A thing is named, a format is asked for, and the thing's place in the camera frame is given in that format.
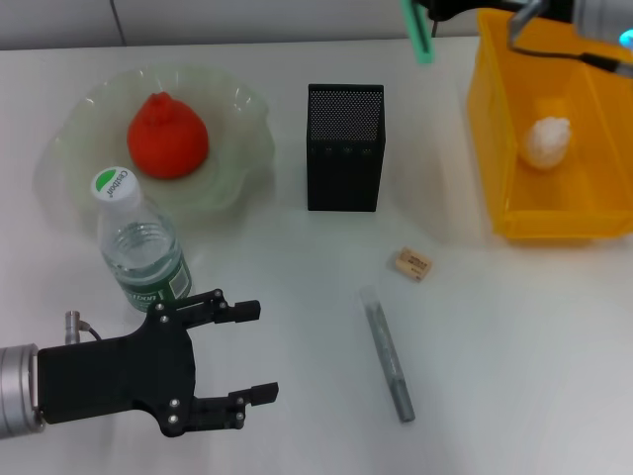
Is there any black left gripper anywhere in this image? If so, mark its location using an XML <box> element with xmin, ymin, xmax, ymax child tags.
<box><xmin>37</xmin><ymin>289</ymin><xmax>281</xmax><ymax>439</ymax></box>

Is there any beige eraser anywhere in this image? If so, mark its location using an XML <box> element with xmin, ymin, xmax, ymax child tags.
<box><xmin>394</xmin><ymin>245</ymin><xmax>434</xmax><ymax>283</ymax></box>

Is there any pale green glass fruit plate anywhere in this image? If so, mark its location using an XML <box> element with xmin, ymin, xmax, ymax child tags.
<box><xmin>32</xmin><ymin>62</ymin><xmax>277</xmax><ymax>230</ymax></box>

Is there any red-orange fruit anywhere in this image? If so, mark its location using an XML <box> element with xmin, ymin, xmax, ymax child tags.
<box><xmin>127</xmin><ymin>92</ymin><xmax>210</xmax><ymax>180</ymax></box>

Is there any grey pen with clear cap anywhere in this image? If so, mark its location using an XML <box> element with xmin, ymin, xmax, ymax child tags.
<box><xmin>359</xmin><ymin>286</ymin><xmax>416</xmax><ymax>424</ymax></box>

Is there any yellow plastic bin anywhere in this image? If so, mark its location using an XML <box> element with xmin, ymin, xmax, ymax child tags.
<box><xmin>465</xmin><ymin>7</ymin><xmax>633</xmax><ymax>247</ymax></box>

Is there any mint green utility knife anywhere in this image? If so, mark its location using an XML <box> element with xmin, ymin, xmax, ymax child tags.
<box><xmin>400</xmin><ymin>0</ymin><xmax>436</xmax><ymax>65</ymax></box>

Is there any left wrist connector cable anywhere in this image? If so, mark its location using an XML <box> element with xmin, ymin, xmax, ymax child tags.
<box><xmin>63</xmin><ymin>310</ymin><xmax>103</xmax><ymax>345</ymax></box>

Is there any black mesh pen holder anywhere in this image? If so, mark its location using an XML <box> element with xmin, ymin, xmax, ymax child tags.
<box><xmin>306</xmin><ymin>82</ymin><xmax>385</xmax><ymax>213</ymax></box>

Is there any white paper ball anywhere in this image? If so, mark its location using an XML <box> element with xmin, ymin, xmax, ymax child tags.
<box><xmin>517</xmin><ymin>116</ymin><xmax>573</xmax><ymax>171</ymax></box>

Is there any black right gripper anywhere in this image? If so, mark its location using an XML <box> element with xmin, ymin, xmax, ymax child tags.
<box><xmin>427</xmin><ymin>0</ymin><xmax>520</xmax><ymax>21</ymax></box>

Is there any clear bottle with green label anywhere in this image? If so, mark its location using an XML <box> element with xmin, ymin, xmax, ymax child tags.
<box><xmin>89</xmin><ymin>165</ymin><xmax>193</xmax><ymax>316</ymax></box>

